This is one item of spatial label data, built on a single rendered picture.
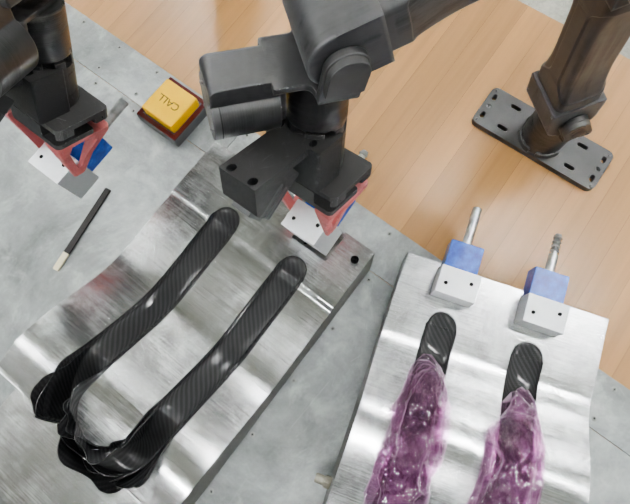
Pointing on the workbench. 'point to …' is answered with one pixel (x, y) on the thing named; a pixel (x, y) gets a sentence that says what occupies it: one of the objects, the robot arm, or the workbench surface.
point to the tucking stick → (81, 229)
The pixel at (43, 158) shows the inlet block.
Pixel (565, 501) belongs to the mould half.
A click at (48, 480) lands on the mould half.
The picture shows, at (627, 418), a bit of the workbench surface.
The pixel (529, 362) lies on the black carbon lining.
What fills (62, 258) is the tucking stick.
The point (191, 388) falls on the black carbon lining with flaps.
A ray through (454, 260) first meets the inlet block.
